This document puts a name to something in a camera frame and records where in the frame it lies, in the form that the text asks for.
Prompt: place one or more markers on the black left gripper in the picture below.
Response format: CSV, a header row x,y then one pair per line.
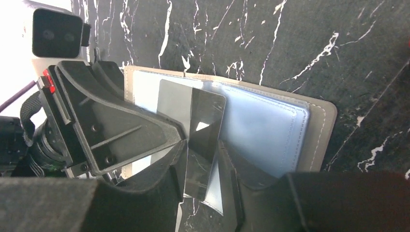
x,y
110,131

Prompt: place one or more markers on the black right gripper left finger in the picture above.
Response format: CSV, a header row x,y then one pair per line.
x,y
145,202

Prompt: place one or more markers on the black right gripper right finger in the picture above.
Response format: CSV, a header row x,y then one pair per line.
x,y
254,201

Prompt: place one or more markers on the dark glossy credit card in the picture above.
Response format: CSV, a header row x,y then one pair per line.
x,y
199,113

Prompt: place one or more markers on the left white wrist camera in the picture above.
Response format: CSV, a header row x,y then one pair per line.
x,y
52,34

